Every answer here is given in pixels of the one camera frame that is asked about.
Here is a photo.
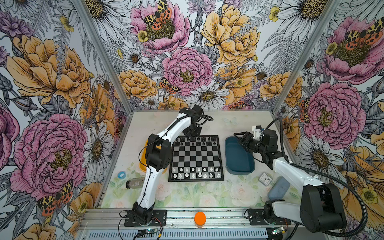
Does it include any white vented cable duct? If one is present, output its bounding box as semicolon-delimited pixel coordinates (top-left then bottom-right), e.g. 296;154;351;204
83;228;268;240

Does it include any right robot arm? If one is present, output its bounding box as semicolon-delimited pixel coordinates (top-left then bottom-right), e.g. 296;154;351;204
234;126;347;233

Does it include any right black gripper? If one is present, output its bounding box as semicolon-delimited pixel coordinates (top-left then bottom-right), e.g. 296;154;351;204
233;131;267;155

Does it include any teal plastic tray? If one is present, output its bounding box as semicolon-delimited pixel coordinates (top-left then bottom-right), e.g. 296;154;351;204
225;137;255;175

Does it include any aluminium front rail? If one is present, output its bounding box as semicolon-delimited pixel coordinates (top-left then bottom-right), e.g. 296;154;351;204
78;206;335;230

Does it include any grey blue oval object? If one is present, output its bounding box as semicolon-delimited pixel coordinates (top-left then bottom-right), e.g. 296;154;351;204
268;177;291;200

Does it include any grey rectangular object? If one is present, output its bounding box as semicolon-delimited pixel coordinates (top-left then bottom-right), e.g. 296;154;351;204
126;178;145;189

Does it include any black corrugated cable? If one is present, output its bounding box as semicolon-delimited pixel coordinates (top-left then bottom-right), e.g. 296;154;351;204
265;117;369;240
137;113;214;208

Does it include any left black corrugated cable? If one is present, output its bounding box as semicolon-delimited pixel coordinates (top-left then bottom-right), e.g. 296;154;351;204
137;113;214;208

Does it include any orange round button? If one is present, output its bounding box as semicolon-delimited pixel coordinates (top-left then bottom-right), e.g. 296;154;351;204
194;212;207;228

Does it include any black white chessboard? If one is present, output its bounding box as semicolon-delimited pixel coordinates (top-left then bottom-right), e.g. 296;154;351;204
169;135;225;182

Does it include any small white square clock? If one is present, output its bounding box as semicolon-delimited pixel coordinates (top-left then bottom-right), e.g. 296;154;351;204
259;173;273;187

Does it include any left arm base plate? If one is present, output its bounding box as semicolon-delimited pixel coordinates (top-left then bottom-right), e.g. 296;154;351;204
124;210;168;227

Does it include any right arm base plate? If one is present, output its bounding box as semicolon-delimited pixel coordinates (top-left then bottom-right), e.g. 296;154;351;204
244;209;292;226

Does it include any right black corrugated cable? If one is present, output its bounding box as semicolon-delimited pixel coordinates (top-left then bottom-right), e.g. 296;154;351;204
265;117;369;240

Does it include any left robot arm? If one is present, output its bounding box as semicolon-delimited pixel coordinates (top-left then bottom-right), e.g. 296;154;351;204
132;105;205;225

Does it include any yellow plastic tray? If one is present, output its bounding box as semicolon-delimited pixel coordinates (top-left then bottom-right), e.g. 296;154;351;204
139;141;148;173

